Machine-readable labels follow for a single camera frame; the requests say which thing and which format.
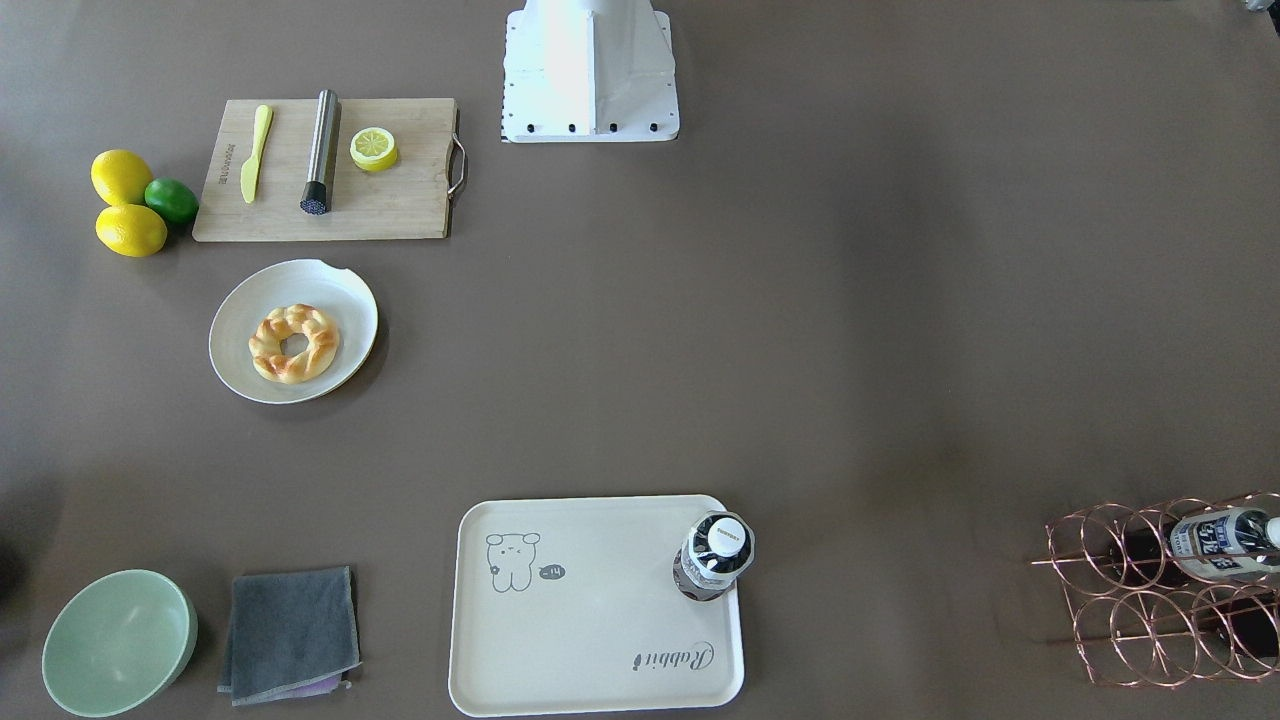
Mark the white round plate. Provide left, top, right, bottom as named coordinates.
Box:
left=207, top=259, right=378, bottom=405

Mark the braided ring donut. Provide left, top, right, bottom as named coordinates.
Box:
left=248, top=304, right=340, bottom=386

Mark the cream rabbit tray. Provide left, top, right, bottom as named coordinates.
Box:
left=449, top=495, right=745, bottom=717

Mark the upright dark drink bottle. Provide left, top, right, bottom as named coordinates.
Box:
left=673, top=510, right=755, bottom=602

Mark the half lemon slice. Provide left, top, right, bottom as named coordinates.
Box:
left=349, top=126, right=399, bottom=172

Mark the steel cylinder grinder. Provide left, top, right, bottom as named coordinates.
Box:
left=300, top=88, right=340, bottom=217

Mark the grey folded cloth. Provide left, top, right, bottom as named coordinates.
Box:
left=218, top=566, right=361, bottom=706

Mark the yellow plastic knife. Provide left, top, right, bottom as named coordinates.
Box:
left=239, top=104, right=274, bottom=204

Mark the green lime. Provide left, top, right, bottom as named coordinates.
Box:
left=143, top=177, right=200, bottom=225

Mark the yellow lemon lower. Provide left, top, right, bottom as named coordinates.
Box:
left=95, top=204, right=168, bottom=258

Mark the yellow lemon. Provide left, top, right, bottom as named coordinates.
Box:
left=90, top=149, right=154, bottom=206
left=95, top=204, right=168, bottom=258

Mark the yellow lemon upper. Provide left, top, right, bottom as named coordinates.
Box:
left=90, top=149, right=154, bottom=206

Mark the green ceramic bowl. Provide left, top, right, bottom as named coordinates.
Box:
left=41, top=569, right=198, bottom=717

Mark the bottle lying in rack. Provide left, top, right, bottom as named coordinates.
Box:
left=1167, top=507, right=1279, bottom=582

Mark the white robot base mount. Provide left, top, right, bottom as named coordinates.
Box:
left=500, top=1, right=681, bottom=143

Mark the copper wire bottle rack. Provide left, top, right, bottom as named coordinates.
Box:
left=1042, top=491, right=1277, bottom=688

